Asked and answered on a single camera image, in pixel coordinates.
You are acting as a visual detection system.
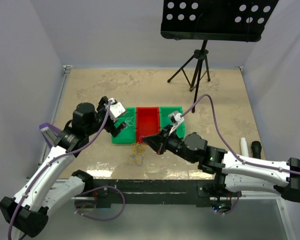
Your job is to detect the red plastic bin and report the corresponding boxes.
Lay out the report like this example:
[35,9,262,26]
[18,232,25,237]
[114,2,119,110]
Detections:
[136,107,161,143]

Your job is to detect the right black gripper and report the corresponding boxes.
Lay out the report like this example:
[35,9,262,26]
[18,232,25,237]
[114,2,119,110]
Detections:
[142,124,196,164]

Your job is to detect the white microphone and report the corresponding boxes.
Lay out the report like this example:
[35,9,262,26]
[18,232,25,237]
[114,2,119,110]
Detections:
[240,137,250,157]

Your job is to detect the black music stand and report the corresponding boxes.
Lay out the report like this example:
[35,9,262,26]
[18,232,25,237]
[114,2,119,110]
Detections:
[160,0,280,113]

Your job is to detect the purple holder block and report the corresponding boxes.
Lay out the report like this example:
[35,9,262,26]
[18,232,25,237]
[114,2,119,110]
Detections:
[39,122,62,148]

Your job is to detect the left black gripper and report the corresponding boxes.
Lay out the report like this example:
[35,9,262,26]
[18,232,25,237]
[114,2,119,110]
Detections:
[86,96,127,137]

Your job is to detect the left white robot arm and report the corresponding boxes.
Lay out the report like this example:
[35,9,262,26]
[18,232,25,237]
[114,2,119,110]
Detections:
[0,96,127,240]

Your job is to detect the white cable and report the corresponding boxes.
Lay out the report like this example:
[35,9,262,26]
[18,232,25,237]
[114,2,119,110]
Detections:
[123,112,136,131]

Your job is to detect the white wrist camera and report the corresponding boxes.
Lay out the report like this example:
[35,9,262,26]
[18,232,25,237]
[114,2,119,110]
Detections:
[168,110,185,135]
[108,97,127,123]

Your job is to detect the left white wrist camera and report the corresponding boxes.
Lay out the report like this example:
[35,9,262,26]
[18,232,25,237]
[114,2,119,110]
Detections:
[108,97,127,123]

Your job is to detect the black microphone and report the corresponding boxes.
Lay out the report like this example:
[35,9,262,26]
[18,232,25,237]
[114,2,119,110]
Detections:
[251,141,262,159]

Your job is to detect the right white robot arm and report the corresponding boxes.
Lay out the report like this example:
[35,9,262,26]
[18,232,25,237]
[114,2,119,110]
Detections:
[142,125,300,203]

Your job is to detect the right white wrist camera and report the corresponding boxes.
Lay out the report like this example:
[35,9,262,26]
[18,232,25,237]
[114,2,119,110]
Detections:
[168,110,185,135]

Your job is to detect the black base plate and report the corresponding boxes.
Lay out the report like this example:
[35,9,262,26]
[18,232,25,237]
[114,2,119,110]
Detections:
[64,178,243,209]

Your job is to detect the green plastic bin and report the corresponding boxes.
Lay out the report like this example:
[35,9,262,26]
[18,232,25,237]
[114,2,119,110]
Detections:
[111,107,137,144]
[159,106,186,139]

